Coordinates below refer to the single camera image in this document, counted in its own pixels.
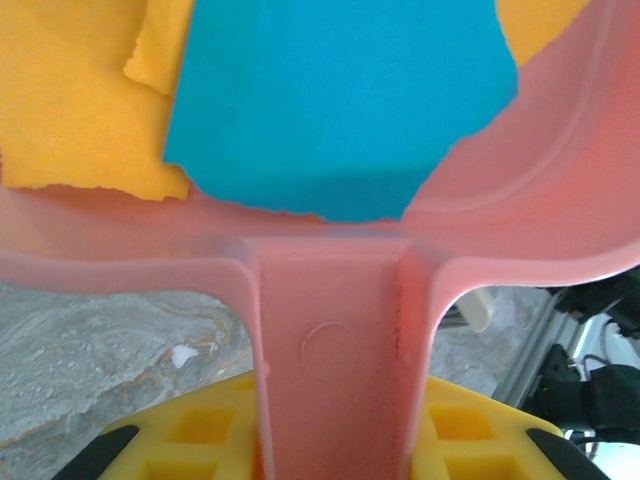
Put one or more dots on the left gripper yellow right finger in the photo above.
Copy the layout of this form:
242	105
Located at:
510	450

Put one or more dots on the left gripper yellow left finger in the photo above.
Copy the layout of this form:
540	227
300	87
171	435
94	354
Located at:
160	465

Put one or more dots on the wooden hand brush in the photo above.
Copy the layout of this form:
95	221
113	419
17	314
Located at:
477	312

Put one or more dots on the pink plastic dustpan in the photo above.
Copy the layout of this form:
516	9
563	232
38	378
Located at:
330	325

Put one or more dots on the orange paper scrap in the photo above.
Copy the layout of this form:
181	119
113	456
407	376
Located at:
160	50
75	125
540	25

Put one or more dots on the blue paper scrap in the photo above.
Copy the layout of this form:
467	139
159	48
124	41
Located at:
325	100

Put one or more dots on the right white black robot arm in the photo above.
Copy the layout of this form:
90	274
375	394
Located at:
615	400

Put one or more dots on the wide aluminium mounting rail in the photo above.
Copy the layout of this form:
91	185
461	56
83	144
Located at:
525	370

